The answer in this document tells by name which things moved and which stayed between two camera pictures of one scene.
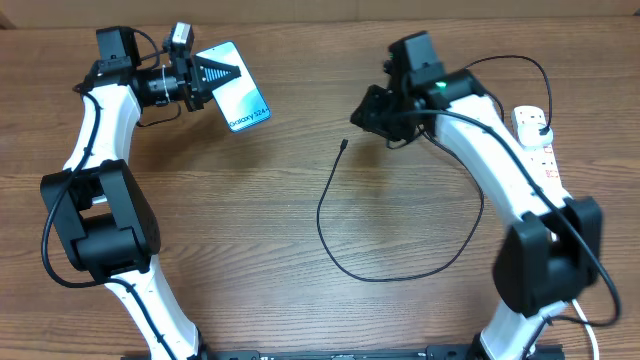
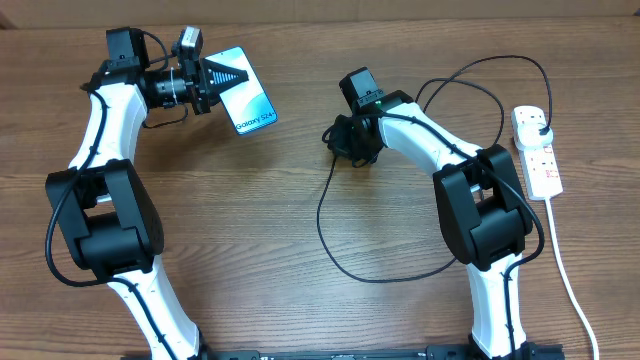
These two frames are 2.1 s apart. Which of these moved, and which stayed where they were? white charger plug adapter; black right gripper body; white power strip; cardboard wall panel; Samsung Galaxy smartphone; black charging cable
Moved: black right gripper body; Samsung Galaxy smartphone
Stayed: white power strip; white charger plug adapter; black charging cable; cardboard wall panel
